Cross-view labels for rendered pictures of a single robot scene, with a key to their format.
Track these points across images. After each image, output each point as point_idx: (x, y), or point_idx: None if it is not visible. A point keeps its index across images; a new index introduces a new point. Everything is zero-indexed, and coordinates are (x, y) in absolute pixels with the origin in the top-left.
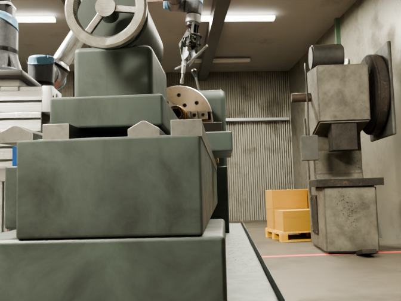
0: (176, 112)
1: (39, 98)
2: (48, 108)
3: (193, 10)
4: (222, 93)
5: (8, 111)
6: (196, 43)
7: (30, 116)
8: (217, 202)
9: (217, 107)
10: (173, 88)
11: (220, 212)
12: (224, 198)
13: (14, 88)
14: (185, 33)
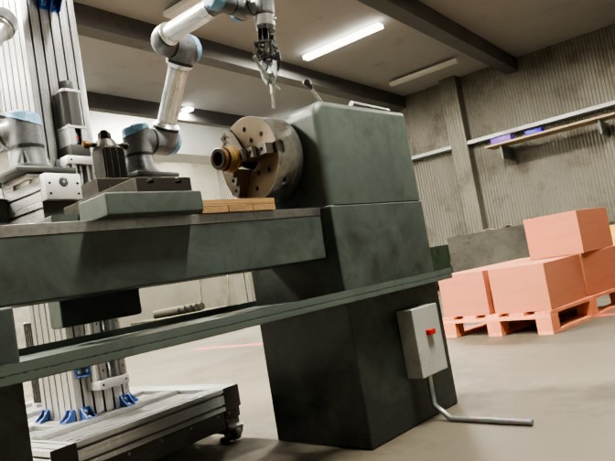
0: None
1: (38, 187)
2: (45, 196)
3: (256, 10)
4: (314, 107)
5: (25, 207)
6: (265, 52)
7: (37, 208)
8: (323, 256)
9: (309, 128)
10: (239, 122)
11: (332, 268)
12: (334, 250)
13: (26, 182)
14: None
